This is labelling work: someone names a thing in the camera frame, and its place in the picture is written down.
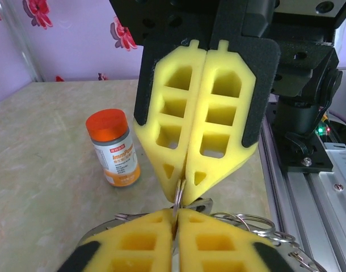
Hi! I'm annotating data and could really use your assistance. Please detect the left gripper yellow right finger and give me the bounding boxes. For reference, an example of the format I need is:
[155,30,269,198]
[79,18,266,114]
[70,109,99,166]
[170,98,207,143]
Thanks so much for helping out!
[175,209,289,272]

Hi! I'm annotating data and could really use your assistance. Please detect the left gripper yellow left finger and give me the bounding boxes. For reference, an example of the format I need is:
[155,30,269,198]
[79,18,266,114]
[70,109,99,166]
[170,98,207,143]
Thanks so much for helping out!
[58,209,176,272]

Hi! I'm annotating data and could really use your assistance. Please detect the black-headed key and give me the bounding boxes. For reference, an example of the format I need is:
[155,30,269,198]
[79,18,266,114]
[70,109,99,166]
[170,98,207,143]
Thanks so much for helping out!
[187,198,213,213]

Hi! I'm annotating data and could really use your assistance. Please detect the clear plastic test tube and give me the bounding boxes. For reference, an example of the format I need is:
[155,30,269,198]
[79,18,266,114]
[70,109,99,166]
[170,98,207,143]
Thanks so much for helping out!
[76,216,318,272]

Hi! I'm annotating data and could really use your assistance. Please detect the small circuit board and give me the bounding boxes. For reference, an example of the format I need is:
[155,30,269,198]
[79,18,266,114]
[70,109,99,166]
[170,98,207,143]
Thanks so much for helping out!
[314,118,346,148]

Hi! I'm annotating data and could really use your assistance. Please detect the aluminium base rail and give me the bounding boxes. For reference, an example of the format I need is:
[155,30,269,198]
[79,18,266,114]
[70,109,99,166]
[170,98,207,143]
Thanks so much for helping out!
[260,93,346,272]

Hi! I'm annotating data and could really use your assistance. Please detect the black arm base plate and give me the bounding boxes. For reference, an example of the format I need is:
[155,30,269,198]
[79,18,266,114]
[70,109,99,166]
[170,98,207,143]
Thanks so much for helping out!
[279,133,334,174]

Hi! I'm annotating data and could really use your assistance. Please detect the aluminium frame post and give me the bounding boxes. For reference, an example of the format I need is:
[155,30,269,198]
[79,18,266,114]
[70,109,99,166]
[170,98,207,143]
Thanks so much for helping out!
[2,0,48,84]

